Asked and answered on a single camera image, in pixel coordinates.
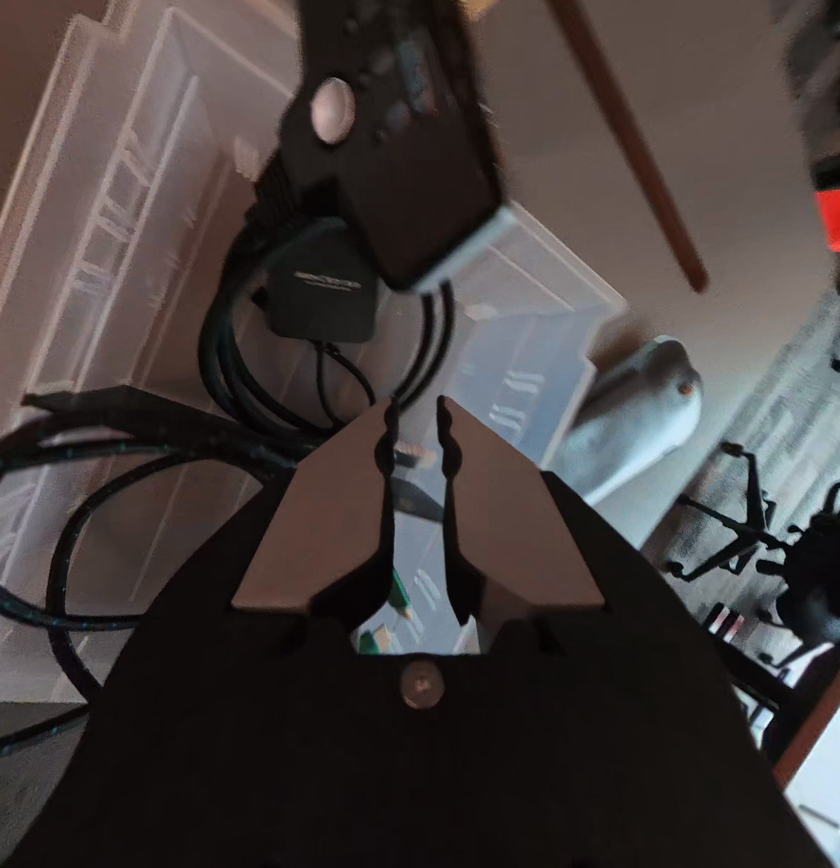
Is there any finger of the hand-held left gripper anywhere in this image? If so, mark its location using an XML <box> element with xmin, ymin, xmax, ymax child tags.
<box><xmin>335</xmin><ymin>163</ymin><xmax>519</xmax><ymax>294</ymax></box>

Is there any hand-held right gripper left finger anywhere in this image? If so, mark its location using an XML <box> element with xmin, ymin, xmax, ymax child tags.
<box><xmin>230</xmin><ymin>396</ymin><xmax>402</xmax><ymax>635</ymax></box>

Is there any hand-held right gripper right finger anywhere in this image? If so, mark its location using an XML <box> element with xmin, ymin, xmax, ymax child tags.
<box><xmin>436</xmin><ymin>396</ymin><xmax>606</xmax><ymax>653</ymax></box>

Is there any dark grey USB hub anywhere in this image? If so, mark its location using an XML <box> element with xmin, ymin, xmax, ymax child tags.
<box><xmin>263</xmin><ymin>220</ymin><xmax>381</xmax><ymax>348</ymax></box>

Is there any black USB cable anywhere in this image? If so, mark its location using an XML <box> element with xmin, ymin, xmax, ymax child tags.
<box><xmin>314</xmin><ymin>341</ymin><xmax>379</xmax><ymax>425</ymax></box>

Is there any clear plastic bin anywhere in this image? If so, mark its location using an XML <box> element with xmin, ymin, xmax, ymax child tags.
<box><xmin>0</xmin><ymin>0</ymin><xmax>629</xmax><ymax>706</ymax></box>

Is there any pale grey rounded object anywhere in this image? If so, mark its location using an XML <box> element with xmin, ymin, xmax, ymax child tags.
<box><xmin>562</xmin><ymin>334</ymin><xmax>704</xmax><ymax>504</ymax></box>

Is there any group of black office chairs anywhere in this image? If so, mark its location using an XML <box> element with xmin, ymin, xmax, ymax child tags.
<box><xmin>664</xmin><ymin>434</ymin><xmax>840</xmax><ymax>767</ymax></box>

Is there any orange red post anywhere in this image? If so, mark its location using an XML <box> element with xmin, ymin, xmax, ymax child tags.
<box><xmin>814</xmin><ymin>190</ymin><xmax>840</xmax><ymax>253</ymax></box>

